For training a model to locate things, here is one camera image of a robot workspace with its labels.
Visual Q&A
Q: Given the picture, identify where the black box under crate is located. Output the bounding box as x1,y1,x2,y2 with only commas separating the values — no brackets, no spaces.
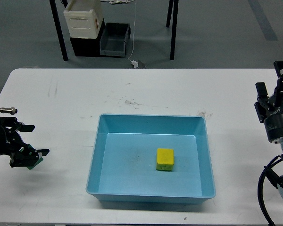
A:
70,20,105,57

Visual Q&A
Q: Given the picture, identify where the blue plastic tray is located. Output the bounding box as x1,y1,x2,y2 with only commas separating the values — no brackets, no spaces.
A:
86,114,216,204

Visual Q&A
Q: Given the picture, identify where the black right table leg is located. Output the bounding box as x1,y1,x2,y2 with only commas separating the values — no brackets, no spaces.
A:
170,0,179,60

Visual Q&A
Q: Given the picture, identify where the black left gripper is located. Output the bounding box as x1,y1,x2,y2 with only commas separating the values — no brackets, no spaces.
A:
0,117,50,168

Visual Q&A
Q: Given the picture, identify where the black left table leg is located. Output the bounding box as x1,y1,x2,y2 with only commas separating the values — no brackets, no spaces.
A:
49,0,68,61

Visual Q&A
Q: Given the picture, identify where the green block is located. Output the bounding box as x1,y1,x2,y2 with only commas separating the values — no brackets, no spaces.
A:
26,145,43,170

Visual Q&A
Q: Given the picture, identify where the white hanging cable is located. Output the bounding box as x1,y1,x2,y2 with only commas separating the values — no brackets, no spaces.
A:
128,0,136,62

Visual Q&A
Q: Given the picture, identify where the white power adapter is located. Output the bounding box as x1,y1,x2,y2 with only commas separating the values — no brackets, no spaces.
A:
131,60,138,69

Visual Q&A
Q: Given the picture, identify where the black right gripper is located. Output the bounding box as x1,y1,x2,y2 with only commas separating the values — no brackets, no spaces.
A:
254,61,283,143

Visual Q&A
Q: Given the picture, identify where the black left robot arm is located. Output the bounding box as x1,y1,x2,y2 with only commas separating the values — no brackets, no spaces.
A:
0,107,50,170

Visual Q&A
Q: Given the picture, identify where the black rear table leg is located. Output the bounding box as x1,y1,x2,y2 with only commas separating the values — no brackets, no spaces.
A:
166,0,174,28

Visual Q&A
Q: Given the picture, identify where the dark grey storage bin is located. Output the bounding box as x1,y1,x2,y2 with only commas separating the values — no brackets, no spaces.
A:
100,23,131,57

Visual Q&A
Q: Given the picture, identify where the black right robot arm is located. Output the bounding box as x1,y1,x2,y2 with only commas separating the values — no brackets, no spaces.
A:
254,61,283,226

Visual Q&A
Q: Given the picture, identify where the black table leg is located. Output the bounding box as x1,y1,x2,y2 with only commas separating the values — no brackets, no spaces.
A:
166,0,174,28
49,0,68,61
170,0,179,60

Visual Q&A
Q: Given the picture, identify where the yellow block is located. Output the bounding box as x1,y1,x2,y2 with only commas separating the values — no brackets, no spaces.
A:
156,148,175,171

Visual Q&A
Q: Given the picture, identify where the cream plastic crate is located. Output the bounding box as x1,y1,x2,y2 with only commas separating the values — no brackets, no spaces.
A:
64,0,103,39

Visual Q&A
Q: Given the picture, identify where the white cable bundle on floor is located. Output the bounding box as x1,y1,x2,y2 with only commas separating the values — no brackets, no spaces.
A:
101,0,135,5

